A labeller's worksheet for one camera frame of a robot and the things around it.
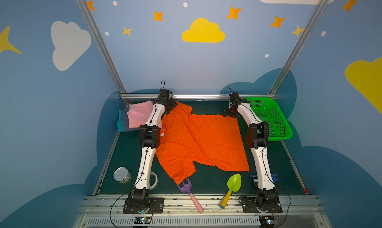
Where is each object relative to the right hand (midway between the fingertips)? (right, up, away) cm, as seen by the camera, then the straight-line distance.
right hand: (230, 113), depth 112 cm
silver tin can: (-67, -34, -34) cm, 82 cm away
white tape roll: (-50, -41, -33) cm, 73 cm away
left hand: (-42, +6, +2) cm, 43 cm away
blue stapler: (+18, -37, -30) cm, 51 cm away
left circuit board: (-52, -53, -41) cm, 85 cm away
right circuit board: (+8, -54, -40) cm, 68 cm away
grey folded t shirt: (-73, -6, -14) cm, 75 cm away
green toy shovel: (-6, -40, -30) cm, 51 cm away
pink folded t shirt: (-66, -1, -10) cm, 66 cm away
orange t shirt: (-34, -18, -11) cm, 40 cm away
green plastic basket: (+31, +2, +4) cm, 31 cm away
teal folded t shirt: (-80, -7, -10) cm, 81 cm away
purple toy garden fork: (-32, -42, -32) cm, 62 cm away
